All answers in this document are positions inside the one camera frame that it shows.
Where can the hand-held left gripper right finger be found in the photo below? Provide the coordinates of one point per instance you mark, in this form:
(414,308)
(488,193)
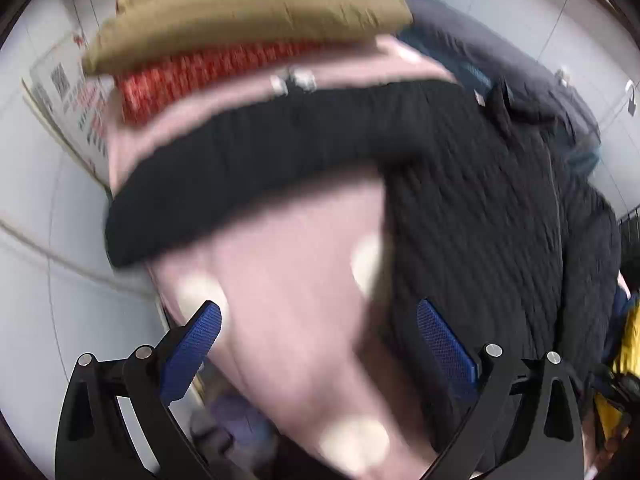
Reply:
(445,345)

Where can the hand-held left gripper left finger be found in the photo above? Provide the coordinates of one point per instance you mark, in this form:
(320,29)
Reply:
(192,350)

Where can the black knit sweater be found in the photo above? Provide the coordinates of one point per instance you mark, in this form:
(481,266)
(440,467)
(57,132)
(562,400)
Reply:
(475,210)

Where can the lilac cloth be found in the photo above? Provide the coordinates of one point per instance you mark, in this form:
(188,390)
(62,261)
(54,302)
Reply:
(235,425)

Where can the pink polka dot bed sheet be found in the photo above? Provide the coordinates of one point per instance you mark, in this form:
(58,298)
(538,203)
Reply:
(300,310)

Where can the red patterned cloth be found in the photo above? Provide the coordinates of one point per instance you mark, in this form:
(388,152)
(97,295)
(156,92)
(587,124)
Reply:
(175,80)

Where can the teal blue bed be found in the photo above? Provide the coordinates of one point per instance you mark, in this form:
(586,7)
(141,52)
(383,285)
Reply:
(450,62)

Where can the small black and white clip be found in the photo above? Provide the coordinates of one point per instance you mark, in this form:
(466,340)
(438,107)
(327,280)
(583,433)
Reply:
(295,81)

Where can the dark grey blanket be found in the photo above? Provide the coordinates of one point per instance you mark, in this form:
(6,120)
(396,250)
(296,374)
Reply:
(490,40)

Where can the tan folded quilt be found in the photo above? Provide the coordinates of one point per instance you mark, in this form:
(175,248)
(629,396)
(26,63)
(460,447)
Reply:
(240,10)

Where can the wall poster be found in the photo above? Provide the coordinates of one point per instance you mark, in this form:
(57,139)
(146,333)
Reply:
(65,90)

